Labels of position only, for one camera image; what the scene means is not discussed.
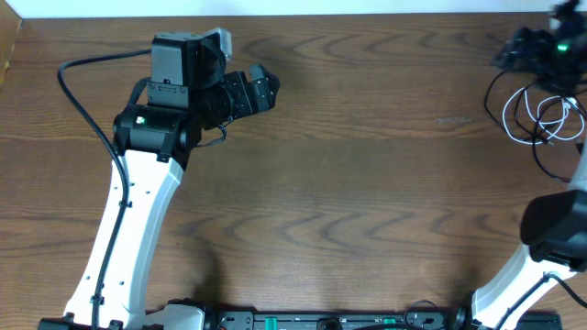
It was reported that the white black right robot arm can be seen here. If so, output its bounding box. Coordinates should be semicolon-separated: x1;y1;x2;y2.
448;0;586;329

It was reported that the white USB cable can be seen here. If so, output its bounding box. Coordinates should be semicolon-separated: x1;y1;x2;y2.
501;85;587;147

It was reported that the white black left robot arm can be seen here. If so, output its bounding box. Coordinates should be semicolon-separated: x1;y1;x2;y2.
39;27;280;329

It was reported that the black USB cable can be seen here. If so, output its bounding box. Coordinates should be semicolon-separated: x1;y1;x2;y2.
483;69;556;147
512;82;587;184

